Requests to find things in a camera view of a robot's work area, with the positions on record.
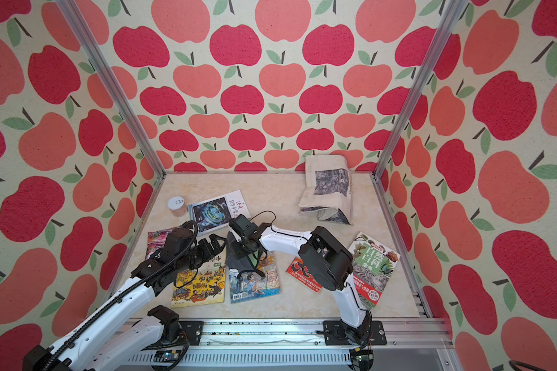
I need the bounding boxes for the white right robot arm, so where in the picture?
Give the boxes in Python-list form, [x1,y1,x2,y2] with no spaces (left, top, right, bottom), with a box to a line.
[227,215,372,347]

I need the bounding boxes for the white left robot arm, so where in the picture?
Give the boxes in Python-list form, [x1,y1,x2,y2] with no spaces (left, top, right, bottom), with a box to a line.
[23,221,227,370]

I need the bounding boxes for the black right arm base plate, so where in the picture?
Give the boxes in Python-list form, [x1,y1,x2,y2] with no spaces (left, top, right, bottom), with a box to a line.
[317,320,388,346]

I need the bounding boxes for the grey green microfibre cloth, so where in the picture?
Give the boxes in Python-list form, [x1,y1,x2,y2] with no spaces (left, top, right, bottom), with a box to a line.
[226,232,266,279]

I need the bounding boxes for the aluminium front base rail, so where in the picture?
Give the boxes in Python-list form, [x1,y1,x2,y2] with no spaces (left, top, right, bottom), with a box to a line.
[121,318,462,370]

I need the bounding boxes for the aluminium corner post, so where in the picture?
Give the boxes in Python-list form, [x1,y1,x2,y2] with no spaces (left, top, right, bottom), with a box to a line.
[56,1,166,180]
[371,0,468,184]

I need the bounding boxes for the clear tape roll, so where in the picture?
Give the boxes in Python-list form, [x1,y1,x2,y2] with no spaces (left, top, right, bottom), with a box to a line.
[167,196,188,217]

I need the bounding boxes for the yellow Chinese history picture book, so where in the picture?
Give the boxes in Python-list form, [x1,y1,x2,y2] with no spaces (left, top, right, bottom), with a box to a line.
[171,251,226,309]

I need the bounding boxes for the red green cover book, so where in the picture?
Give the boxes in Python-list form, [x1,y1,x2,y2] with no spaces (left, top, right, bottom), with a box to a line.
[349,232,400,309]

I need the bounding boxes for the red black manga book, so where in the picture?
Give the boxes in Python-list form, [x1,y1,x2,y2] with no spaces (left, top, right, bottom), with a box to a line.
[286,257,322,294]

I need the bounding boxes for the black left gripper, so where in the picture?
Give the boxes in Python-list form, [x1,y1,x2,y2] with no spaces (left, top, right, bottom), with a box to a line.
[177,232,230,272]

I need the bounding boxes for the purple candy bag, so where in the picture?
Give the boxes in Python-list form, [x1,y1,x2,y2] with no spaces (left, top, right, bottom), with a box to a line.
[145,228,173,260]

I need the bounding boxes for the white book with blue vortex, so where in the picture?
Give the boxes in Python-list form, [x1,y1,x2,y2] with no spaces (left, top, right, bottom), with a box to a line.
[188,190,252,234]

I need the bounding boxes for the right rear aluminium corner post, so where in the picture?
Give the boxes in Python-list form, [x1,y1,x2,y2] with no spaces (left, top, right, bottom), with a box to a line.
[371,0,468,184]

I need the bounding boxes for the blue robot sunflower magazine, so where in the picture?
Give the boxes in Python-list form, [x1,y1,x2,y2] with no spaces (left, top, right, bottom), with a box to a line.
[228,253,281,304]

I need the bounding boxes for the left rear aluminium corner post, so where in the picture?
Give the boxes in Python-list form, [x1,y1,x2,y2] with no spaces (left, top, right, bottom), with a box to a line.
[56,1,166,180]

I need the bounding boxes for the cream printed canvas bag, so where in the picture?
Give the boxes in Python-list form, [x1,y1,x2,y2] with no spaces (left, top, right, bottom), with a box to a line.
[299,155,353,225]

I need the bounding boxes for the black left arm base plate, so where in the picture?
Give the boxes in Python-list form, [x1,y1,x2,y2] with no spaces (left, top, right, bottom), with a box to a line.
[164,320,204,346]

